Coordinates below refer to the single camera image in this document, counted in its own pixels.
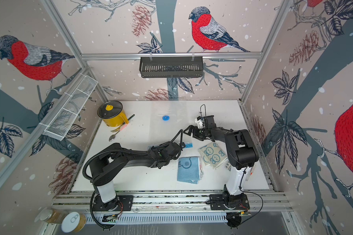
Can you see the black wire shelf basket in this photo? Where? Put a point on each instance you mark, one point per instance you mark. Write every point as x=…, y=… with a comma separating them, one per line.
x=171, y=67

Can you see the blue folded towel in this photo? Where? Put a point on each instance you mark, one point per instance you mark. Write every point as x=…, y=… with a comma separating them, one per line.
x=189, y=170

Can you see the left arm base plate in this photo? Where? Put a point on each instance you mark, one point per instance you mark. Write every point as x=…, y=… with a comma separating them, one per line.
x=119, y=203

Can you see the clear vacuum bag blue zip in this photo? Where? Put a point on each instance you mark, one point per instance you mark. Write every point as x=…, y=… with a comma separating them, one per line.
x=156, y=122

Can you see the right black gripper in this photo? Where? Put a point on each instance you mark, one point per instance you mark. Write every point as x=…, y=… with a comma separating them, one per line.
x=196, y=133

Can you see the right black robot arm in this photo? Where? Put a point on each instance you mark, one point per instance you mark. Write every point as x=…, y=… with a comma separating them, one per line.
x=241, y=155

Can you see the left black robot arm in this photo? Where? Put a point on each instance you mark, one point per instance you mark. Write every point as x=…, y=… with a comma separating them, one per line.
x=103, y=167

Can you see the tin can white lid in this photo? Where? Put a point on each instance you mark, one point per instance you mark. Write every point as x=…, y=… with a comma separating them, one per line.
x=73, y=222

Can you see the cream towel blue faces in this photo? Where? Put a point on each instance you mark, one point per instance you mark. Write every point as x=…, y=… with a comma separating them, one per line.
x=212, y=155

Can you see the metal spoon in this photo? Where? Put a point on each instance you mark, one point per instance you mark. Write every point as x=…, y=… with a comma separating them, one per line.
x=112, y=137

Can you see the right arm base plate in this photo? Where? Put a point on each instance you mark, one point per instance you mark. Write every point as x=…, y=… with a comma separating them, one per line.
x=228, y=202

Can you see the pink handled fork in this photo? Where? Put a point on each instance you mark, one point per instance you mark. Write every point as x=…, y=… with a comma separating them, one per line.
x=119, y=128

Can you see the glass jar amber content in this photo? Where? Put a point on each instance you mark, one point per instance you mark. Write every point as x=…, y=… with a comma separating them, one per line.
x=51, y=215

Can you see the yellow pot with lid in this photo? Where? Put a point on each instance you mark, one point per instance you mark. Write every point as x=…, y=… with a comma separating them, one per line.
x=112, y=113

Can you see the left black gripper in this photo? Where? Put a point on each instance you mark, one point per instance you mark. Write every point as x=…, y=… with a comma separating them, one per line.
x=164, y=147

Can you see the white mesh wall basket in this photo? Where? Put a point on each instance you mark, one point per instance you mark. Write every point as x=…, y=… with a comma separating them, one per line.
x=62, y=125

